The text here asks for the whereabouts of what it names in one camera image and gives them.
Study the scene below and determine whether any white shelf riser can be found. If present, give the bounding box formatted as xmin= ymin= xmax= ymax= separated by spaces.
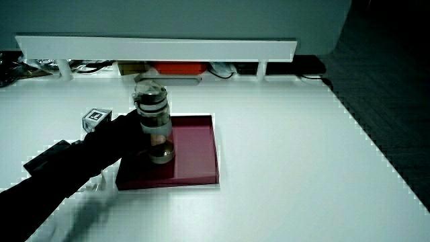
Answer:
xmin=15 ymin=34 xmax=298 ymax=82

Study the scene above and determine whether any white bundle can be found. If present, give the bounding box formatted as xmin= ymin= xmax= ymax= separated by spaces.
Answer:
xmin=210 ymin=62 xmax=237 ymax=77

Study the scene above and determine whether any clear bottle with dark bands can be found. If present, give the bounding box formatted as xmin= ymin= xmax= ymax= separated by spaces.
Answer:
xmin=132 ymin=79 xmax=176 ymax=165

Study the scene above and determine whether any olive box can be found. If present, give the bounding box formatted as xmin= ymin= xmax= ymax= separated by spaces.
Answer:
xmin=117 ymin=61 xmax=149 ymax=76

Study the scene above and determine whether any orange box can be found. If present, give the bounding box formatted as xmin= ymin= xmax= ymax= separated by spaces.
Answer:
xmin=151 ymin=61 xmax=210 ymax=75

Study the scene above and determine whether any pile of dark clutter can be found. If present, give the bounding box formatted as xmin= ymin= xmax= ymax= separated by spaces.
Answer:
xmin=0 ymin=50 xmax=54 ymax=88

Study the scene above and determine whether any black cable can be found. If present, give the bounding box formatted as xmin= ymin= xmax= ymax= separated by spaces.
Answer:
xmin=71 ymin=60 xmax=115 ymax=75
xmin=297 ymin=73 xmax=334 ymax=91

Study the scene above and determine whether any person's right hand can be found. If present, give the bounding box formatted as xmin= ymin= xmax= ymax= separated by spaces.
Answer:
xmin=81 ymin=108 xmax=152 ymax=169

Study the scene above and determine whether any dark red tray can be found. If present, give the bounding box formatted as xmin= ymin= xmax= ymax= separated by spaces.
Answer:
xmin=115 ymin=114 xmax=220 ymax=192

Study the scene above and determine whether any black wrist tracker box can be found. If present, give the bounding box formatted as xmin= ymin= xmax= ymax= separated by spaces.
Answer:
xmin=22 ymin=139 xmax=73 ymax=177

